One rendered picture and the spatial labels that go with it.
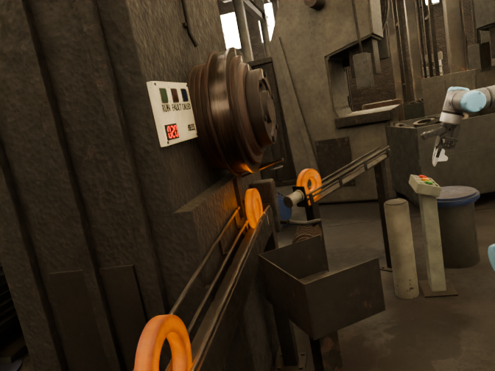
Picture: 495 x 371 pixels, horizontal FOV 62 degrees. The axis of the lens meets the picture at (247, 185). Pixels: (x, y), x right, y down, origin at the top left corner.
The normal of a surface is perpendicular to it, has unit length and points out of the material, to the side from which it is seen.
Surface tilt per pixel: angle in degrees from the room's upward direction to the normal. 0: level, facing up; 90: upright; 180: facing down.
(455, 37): 90
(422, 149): 90
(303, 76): 90
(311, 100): 90
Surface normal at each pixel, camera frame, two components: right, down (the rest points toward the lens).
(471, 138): 0.04, 0.17
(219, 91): -0.26, -0.11
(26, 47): -0.22, 0.22
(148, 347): -0.26, -0.66
